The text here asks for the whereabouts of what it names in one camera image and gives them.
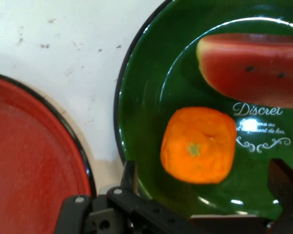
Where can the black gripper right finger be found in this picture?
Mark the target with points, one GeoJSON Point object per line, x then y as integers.
{"type": "Point", "coordinates": [291, 195]}

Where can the green plate with white print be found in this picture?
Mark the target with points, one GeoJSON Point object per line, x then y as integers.
{"type": "Point", "coordinates": [149, 97]}

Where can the orange toy mandarin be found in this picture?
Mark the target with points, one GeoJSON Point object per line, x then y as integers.
{"type": "Point", "coordinates": [197, 146]}

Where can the red plate with black rim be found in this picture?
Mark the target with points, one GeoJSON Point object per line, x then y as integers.
{"type": "Point", "coordinates": [27, 158]}

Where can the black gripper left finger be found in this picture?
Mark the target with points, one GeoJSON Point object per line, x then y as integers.
{"type": "Point", "coordinates": [127, 214]}

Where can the toy watermelon slice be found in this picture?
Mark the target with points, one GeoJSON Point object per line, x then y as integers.
{"type": "Point", "coordinates": [254, 73]}

